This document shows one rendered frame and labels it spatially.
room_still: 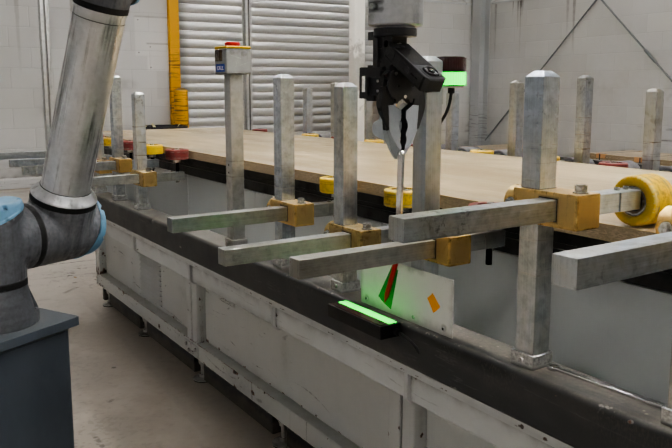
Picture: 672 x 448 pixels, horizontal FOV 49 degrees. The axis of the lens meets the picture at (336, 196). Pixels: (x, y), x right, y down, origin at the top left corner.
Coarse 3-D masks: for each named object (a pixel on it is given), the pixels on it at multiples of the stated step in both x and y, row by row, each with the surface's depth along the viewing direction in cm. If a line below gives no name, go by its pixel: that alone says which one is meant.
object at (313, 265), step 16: (432, 240) 124; (480, 240) 130; (496, 240) 132; (304, 256) 112; (320, 256) 112; (336, 256) 113; (352, 256) 115; (368, 256) 117; (384, 256) 118; (400, 256) 120; (416, 256) 122; (432, 256) 124; (304, 272) 110; (320, 272) 112; (336, 272) 114
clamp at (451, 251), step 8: (440, 240) 123; (448, 240) 121; (456, 240) 122; (464, 240) 123; (440, 248) 123; (448, 248) 122; (456, 248) 122; (464, 248) 123; (440, 256) 123; (448, 256) 122; (456, 256) 122; (464, 256) 124; (440, 264) 124; (448, 264) 122; (456, 264) 123
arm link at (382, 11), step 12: (372, 0) 118; (384, 0) 116; (396, 0) 115; (408, 0) 116; (420, 0) 117; (372, 12) 118; (384, 12) 116; (396, 12) 116; (408, 12) 116; (420, 12) 117; (372, 24) 118; (384, 24) 117; (396, 24) 117; (408, 24) 117; (420, 24) 118
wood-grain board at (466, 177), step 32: (192, 128) 403; (224, 128) 403; (224, 160) 234; (256, 160) 222; (320, 160) 222; (384, 160) 222; (448, 160) 222; (480, 160) 222; (512, 160) 222; (448, 192) 153; (480, 192) 153; (608, 224) 117
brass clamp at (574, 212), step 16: (512, 192) 110; (528, 192) 106; (544, 192) 104; (560, 192) 102; (592, 192) 102; (560, 208) 102; (576, 208) 99; (592, 208) 101; (544, 224) 104; (560, 224) 102; (576, 224) 100; (592, 224) 102
